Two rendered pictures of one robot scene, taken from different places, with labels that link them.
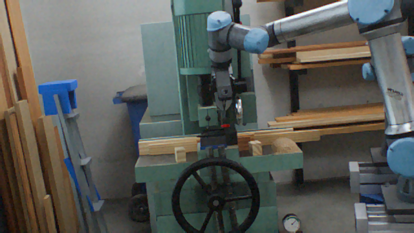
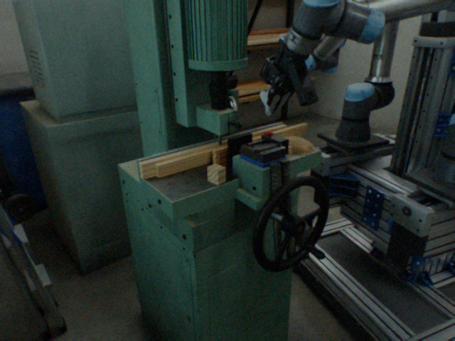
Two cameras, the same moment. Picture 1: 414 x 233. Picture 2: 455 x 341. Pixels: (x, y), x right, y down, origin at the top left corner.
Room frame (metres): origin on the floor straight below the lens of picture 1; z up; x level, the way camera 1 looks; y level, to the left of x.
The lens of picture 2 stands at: (1.10, 0.62, 1.35)
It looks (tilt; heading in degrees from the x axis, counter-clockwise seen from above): 25 degrees down; 324
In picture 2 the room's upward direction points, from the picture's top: 1 degrees counter-clockwise
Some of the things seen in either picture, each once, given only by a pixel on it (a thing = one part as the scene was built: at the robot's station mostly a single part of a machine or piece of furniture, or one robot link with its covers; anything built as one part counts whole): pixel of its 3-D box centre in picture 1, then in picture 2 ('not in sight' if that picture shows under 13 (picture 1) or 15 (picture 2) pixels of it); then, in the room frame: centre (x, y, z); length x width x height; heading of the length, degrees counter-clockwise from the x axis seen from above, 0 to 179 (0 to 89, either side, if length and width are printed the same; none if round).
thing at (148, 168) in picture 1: (218, 163); (246, 175); (1.88, -0.02, 0.87); 0.61 x 0.30 x 0.06; 90
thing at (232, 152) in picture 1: (218, 157); (264, 170); (1.80, -0.02, 0.92); 0.15 x 0.13 x 0.09; 90
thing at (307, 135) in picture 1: (234, 142); (242, 146); (1.99, -0.09, 0.92); 0.65 x 0.02 x 0.04; 90
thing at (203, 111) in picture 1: (208, 116); (216, 120); (2.01, 0.00, 1.03); 0.14 x 0.07 x 0.09; 0
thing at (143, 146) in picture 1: (216, 141); (222, 148); (2.01, -0.02, 0.93); 0.60 x 0.02 x 0.05; 90
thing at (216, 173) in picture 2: (180, 155); (216, 174); (1.86, 0.11, 0.92); 0.04 x 0.03 x 0.05; 11
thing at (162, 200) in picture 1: (213, 176); (202, 183); (2.11, 0.00, 0.76); 0.57 x 0.45 x 0.09; 0
